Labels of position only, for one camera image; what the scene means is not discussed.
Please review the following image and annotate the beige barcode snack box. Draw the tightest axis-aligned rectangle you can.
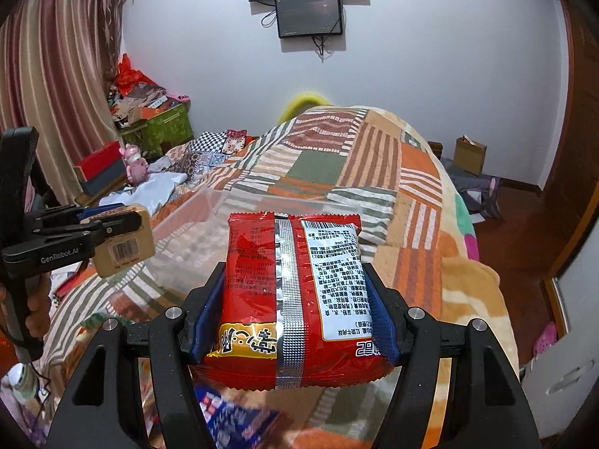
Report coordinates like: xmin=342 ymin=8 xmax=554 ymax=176
xmin=80 ymin=204 xmax=155 ymax=278

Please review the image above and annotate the yellow curved chair back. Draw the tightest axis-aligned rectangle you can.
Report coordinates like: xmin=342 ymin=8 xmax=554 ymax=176
xmin=278 ymin=92 xmax=329 ymax=124

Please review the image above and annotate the striped pink curtain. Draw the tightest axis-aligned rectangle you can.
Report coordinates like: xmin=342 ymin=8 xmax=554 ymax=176
xmin=1 ymin=0 xmax=123 ymax=204

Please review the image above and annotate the red flat box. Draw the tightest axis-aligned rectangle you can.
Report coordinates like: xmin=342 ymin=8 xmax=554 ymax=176
xmin=74 ymin=141 xmax=121 ymax=183

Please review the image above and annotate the clear plastic storage bin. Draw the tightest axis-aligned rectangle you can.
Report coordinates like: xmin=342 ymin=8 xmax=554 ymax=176
xmin=145 ymin=187 xmax=396 ymax=296

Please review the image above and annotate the small wall monitor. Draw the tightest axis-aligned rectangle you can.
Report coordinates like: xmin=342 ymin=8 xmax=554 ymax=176
xmin=275 ymin=0 xmax=343 ymax=39

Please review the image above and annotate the left hand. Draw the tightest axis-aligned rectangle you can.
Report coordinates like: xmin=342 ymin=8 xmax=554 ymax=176
xmin=25 ymin=274 xmax=51 ymax=339

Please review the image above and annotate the patchwork striped bed quilt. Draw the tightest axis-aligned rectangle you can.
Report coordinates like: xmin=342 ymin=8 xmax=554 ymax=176
xmin=27 ymin=104 xmax=521 ymax=449

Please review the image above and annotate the pink plush toy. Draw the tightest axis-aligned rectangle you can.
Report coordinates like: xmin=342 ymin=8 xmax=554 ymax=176
xmin=119 ymin=144 xmax=149 ymax=187

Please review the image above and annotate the red instant noodle packet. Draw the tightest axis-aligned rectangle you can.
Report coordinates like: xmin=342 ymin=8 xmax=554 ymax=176
xmin=195 ymin=214 xmax=393 ymax=390

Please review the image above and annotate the blue snack packet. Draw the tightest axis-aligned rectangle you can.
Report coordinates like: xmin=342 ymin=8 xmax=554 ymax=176
xmin=194 ymin=384 xmax=280 ymax=449

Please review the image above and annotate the green storage box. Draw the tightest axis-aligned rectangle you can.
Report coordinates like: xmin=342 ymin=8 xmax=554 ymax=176
xmin=121 ymin=103 xmax=194 ymax=160

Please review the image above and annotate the brown cardboard box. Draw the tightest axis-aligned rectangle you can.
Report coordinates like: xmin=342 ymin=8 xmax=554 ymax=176
xmin=453 ymin=136 xmax=487 ymax=175

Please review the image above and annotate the red plastic bag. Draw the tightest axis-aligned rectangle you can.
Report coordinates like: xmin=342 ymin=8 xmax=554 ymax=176
xmin=114 ymin=53 xmax=155 ymax=95

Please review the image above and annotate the white pillow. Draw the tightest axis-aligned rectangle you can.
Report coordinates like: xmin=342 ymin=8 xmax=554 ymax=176
xmin=100 ymin=172 xmax=188 ymax=216

